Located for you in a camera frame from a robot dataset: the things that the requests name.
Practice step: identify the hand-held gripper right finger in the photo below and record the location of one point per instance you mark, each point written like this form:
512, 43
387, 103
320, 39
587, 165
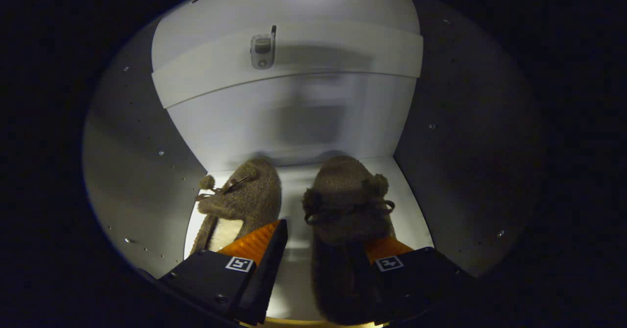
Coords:
416, 279

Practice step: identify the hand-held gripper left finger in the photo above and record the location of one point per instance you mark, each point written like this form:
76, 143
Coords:
267, 274

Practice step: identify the brown fuzzy pompom shoe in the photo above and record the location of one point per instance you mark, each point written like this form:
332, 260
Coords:
250, 200
345, 186

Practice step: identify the grey shoe cabinet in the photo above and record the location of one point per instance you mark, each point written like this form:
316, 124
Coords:
294, 122

